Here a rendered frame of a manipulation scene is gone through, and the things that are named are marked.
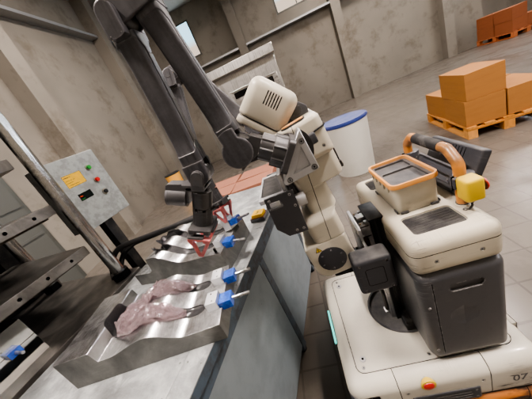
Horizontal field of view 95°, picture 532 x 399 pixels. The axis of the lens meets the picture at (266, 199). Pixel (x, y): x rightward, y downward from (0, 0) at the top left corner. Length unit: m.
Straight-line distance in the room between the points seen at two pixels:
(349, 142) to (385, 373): 2.52
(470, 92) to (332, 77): 7.42
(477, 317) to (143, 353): 1.02
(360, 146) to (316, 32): 7.76
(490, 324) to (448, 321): 0.13
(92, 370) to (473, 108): 3.73
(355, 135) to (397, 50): 8.29
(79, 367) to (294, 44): 10.26
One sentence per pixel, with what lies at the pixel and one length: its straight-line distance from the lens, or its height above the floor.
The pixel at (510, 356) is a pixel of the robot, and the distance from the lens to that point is 1.27.
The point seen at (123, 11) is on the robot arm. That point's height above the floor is 1.59.
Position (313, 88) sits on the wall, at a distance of 10.45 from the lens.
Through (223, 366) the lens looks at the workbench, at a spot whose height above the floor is 0.66.
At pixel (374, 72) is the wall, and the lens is 10.99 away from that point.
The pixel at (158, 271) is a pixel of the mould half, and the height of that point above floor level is 0.86.
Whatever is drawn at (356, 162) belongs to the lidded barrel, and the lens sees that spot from 3.31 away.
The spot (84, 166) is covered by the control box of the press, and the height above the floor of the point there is 1.39.
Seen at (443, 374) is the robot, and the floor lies 0.26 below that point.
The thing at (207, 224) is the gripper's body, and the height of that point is 1.08.
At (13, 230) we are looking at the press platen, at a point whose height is 1.26.
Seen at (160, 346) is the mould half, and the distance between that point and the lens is 0.84.
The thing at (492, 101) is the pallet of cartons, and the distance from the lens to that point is 3.73.
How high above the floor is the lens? 1.33
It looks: 21 degrees down
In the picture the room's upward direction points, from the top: 25 degrees counter-clockwise
